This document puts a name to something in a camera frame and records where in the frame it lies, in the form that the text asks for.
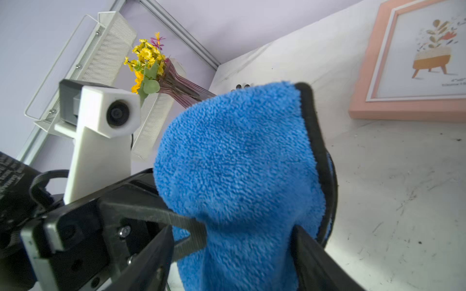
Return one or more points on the blue microfibre cloth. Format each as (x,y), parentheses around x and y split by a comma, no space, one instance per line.
(247,165)

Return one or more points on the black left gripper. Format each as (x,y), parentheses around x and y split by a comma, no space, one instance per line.
(66,246)

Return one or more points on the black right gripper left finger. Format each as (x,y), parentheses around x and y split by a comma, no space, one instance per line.
(140,256)

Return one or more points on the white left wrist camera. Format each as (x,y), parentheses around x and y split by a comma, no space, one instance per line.
(101,120)

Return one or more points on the pink picture frame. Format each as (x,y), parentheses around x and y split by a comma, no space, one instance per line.
(415,64)

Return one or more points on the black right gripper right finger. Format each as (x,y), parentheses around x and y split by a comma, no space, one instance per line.
(315,269)

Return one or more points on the sunflower bouquet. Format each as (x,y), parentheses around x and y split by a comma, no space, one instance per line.
(148,66)

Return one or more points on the dark glass vase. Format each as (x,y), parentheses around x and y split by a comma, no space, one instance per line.
(185,92)

